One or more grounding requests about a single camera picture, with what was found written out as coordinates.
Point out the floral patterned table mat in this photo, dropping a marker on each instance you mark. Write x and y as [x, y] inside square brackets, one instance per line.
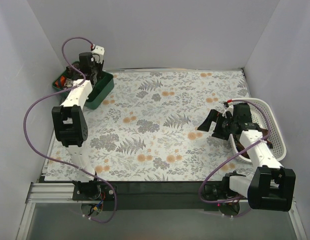
[147, 127]

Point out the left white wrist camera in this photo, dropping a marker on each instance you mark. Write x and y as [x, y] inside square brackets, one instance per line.
[98, 50]

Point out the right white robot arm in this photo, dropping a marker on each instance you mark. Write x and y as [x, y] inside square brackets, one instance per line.
[272, 185]

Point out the white perforated plastic basket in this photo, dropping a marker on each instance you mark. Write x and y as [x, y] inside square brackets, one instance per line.
[279, 150]

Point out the dark floral ties in basket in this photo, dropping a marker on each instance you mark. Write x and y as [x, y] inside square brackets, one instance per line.
[240, 147]

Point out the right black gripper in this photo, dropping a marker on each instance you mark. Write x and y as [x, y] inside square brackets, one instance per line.
[218, 126]

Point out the green divided organizer tray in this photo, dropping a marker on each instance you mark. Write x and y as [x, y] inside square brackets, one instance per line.
[84, 94]

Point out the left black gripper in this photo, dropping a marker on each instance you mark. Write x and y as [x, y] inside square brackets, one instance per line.
[94, 75]

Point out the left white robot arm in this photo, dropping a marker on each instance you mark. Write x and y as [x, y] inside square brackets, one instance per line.
[69, 123]

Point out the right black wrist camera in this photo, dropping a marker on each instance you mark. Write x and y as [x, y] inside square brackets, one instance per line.
[242, 113]

